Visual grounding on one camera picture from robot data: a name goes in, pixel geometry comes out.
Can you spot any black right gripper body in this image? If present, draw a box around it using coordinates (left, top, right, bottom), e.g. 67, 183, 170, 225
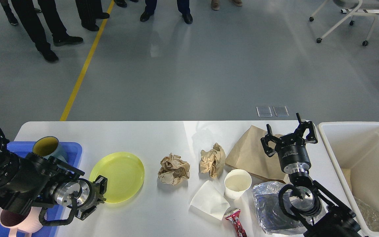
276, 140, 311, 174

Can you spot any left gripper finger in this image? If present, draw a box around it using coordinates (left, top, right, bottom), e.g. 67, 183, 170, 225
93, 175, 108, 199
75, 203, 101, 221

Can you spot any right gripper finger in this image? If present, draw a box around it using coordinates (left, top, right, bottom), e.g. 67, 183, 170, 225
293, 113, 318, 145
261, 124, 287, 157

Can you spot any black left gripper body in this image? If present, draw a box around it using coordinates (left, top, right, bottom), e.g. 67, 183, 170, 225
77, 178, 99, 211

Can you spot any yellow plastic plate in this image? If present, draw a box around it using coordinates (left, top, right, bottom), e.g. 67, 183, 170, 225
90, 152, 145, 203

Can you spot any pink ribbed mug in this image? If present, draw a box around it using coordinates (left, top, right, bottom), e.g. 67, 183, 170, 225
0, 207, 43, 237

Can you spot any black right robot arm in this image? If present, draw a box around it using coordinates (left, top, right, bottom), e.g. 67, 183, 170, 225
261, 114, 361, 237

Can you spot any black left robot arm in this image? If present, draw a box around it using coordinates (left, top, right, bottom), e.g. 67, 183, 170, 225
0, 128, 107, 226

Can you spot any flat brown paper bag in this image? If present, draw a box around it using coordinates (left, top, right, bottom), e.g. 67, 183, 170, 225
225, 125, 289, 183

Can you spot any floor outlet cover pair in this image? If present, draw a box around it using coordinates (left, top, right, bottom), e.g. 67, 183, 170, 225
256, 106, 290, 118

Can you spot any white paper cup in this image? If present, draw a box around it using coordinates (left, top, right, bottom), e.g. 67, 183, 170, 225
224, 169, 252, 200

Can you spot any silver foil bag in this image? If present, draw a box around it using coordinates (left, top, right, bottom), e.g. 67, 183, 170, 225
252, 181, 313, 235

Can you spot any crumpled tan paper ball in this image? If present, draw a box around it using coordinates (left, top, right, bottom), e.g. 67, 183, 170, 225
199, 143, 227, 179

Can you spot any white plastic bin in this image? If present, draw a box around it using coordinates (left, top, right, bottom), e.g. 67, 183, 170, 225
317, 122, 379, 237

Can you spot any grey-blue mug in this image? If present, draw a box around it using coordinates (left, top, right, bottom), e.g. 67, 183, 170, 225
33, 136, 68, 163

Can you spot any crumpled brown paper ball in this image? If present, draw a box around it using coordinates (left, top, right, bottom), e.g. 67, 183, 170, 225
158, 153, 190, 186

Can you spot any white paper napkin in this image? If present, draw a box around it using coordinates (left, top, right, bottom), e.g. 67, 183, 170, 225
190, 181, 230, 220

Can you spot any red snack wrapper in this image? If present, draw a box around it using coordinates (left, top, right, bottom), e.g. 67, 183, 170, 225
224, 208, 247, 237

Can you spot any blue plastic tray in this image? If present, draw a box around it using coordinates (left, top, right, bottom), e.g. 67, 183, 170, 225
0, 141, 82, 237

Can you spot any crumpled plastic in bin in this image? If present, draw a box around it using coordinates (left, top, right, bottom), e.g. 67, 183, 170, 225
354, 197, 379, 232

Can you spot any white rolling chair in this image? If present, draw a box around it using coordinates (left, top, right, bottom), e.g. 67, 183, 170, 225
307, 0, 379, 47

